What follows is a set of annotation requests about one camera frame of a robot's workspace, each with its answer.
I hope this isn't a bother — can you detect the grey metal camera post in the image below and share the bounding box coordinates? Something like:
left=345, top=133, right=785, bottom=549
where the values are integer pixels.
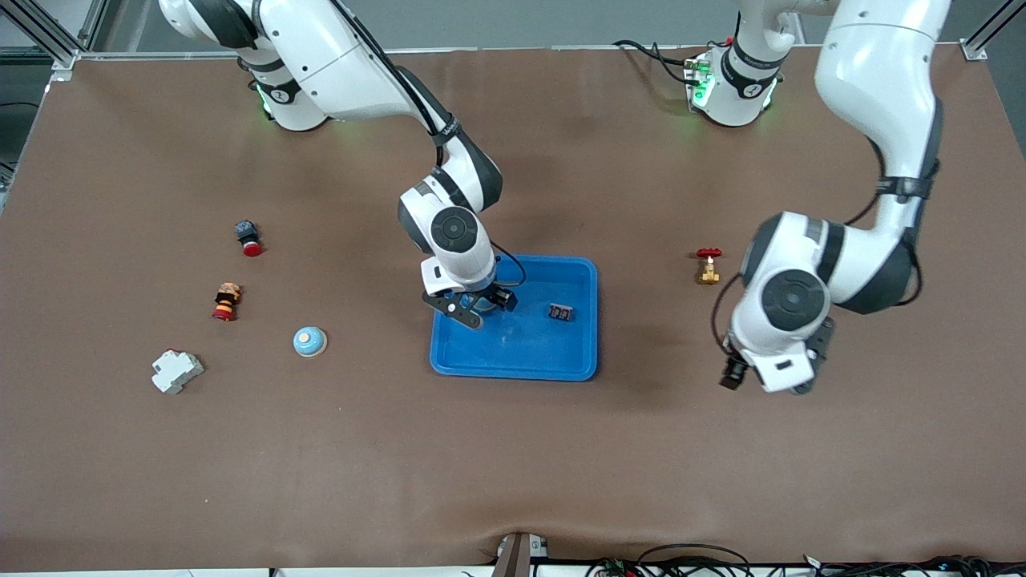
left=491, top=531, right=551, bottom=577

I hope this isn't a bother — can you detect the black looped cable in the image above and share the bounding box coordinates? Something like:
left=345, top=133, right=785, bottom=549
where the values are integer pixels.
left=636, top=543, right=752, bottom=577

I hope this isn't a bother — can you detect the black cable bundle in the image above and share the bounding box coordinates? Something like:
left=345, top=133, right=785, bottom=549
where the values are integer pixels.
left=802, top=553, right=1026, bottom=577

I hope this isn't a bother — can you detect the blue plastic tray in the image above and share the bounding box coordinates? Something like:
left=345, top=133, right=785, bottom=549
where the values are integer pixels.
left=429, top=252, right=600, bottom=382

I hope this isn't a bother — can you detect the red button with yellow body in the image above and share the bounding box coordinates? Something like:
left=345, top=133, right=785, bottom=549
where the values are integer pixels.
left=212, top=282, right=244, bottom=323

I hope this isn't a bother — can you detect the white circuit breaker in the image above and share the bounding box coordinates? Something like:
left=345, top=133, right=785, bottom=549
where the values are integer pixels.
left=151, top=349, right=205, bottom=395

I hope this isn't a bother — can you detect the brown table mat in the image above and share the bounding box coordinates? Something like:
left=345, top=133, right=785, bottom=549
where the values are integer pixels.
left=0, top=44, right=1026, bottom=568

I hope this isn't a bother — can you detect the aluminium frame post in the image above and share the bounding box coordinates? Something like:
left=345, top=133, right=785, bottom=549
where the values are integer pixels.
left=0, top=0, right=109, bottom=81
left=962, top=0, right=1026, bottom=62

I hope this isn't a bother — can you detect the black arm base cable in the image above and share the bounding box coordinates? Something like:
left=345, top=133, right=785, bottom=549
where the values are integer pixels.
left=613, top=38, right=700, bottom=86

